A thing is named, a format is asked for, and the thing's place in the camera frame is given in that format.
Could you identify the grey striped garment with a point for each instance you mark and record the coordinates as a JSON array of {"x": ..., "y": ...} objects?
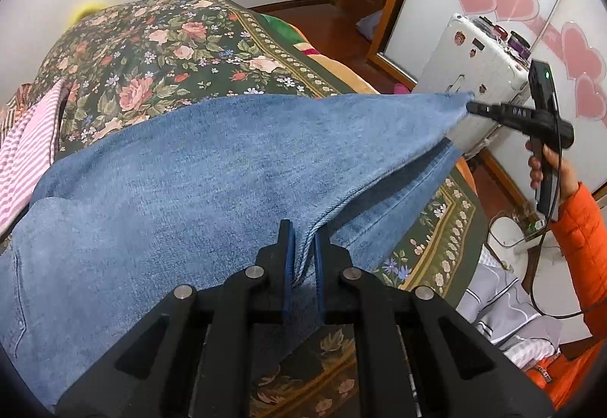
[{"x": 502, "y": 299}]

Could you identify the brown striped cloth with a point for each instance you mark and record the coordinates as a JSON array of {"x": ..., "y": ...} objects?
[{"x": 14, "y": 107}]

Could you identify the white suitcase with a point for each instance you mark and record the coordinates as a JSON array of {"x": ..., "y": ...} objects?
[{"x": 474, "y": 67}]

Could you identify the pink slipper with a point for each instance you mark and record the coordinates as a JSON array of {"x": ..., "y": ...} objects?
[{"x": 402, "y": 89}]

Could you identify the white plastic stool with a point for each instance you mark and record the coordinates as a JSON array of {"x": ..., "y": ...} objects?
[{"x": 507, "y": 228}]

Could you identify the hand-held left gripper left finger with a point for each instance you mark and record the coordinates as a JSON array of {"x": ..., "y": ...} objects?
[{"x": 287, "y": 257}]

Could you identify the orange jacket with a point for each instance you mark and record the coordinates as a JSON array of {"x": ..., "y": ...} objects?
[{"x": 569, "y": 375}]

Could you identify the pale grey cloth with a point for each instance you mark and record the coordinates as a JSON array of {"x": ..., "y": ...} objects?
[{"x": 367, "y": 23}]

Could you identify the dark purple container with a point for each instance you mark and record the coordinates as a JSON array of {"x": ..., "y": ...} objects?
[{"x": 519, "y": 44}]

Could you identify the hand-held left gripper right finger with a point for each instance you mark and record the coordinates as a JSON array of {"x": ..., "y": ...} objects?
[{"x": 320, "y": 266}]

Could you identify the dark green floral blanket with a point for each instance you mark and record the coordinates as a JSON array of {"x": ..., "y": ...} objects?
[{"x": 156, "y": 34}]

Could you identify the yellow plush item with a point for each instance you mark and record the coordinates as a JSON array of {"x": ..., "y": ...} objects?
[{"x": 87, "y": 10}]

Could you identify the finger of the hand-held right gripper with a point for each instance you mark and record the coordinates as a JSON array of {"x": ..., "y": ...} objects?
[{"x": 486, "y": 110}]

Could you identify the person's right hand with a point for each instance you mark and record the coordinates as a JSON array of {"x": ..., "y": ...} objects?
[{"x": 566, "y": 176}]

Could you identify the blue denim pants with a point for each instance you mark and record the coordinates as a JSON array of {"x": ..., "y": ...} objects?
[{"x": 189, "y": 171}]

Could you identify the pink striped cloth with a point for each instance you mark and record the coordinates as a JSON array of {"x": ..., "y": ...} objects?
[{"x": 28, "y": 147}]

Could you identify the person's right forearm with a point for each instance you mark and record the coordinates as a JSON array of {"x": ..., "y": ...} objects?
[{"x": 583, "y": 233}]

